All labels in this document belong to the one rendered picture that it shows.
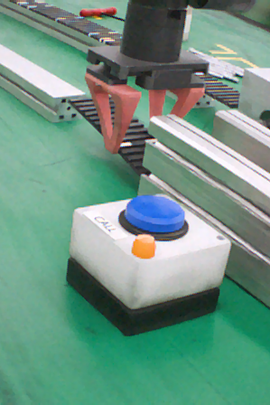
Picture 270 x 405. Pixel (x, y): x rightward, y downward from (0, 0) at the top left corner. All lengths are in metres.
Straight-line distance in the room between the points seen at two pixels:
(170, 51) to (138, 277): 0.28
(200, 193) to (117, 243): 0.13
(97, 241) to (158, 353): 0.09
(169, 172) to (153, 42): 0.13
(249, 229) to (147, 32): 0.22
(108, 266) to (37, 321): 0.06
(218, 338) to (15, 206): 0.23
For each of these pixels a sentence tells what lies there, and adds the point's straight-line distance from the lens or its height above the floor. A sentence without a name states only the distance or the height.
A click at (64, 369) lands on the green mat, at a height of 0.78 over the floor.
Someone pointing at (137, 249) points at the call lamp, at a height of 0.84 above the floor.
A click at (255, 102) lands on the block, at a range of 0.88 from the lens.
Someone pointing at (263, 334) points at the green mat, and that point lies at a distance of 0.60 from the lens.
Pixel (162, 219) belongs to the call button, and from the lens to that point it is 0.57.
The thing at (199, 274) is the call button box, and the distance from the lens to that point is 0.58.
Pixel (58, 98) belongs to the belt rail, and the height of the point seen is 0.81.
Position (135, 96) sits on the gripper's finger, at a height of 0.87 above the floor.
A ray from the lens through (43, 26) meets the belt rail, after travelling 1.30.
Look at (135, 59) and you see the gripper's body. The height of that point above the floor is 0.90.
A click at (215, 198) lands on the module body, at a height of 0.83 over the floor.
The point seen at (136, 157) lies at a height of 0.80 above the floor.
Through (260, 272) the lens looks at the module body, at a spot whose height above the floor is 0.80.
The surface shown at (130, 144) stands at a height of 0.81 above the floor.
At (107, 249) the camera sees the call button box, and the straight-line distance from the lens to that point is 0.56.
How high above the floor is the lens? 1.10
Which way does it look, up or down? 25 degrees down
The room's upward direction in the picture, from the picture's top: 9 degrees clockwise
